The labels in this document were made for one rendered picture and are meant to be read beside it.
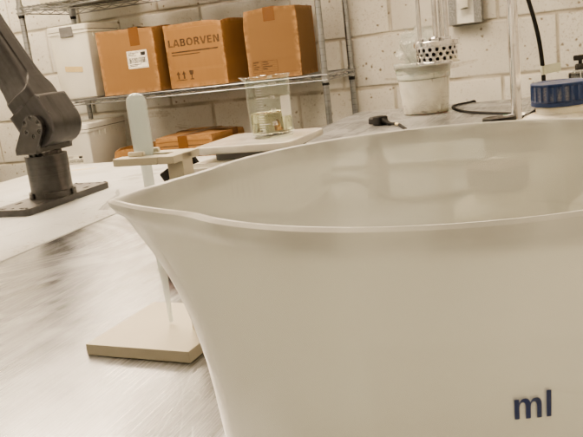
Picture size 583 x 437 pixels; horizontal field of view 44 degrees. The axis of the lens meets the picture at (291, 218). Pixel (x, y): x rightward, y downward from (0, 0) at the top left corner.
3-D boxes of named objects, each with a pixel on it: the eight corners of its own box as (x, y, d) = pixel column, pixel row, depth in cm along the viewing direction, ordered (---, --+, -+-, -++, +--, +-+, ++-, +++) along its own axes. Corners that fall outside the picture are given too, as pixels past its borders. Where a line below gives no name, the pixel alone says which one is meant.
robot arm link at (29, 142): (77, 107, 111) (49, 110, 113) (39, 114, 103) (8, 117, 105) (85, 147, 112) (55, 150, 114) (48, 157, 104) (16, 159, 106)
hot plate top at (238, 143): (192, 156, 81) (191, 148, 81) (237, 140, 92) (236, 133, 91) (290, 150, 76) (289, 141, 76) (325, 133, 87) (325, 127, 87)
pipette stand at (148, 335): (87, 355, 47) (50, 163, 44) (155, 311, 54) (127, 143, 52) (190, 363, 44) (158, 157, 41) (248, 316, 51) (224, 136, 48)
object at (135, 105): (137, 162, 47) (126, 93, 46) (153, 161, 46) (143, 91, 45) (131, 165, 46) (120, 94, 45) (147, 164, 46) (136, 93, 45)
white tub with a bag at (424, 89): (386, 115, 182) (378, 29, 177) (429, 108, 188) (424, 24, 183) (422, 117, 169) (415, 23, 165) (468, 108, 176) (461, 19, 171)
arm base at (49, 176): (102, 139, 117) (68, 141, 119) (16, 160, 99) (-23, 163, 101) (111, 186, 118) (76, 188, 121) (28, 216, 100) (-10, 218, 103)
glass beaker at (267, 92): (300, 134, 85) (292, 65, 83) (291, 140, 80) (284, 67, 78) (252, 139, 86) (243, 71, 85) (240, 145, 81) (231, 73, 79)
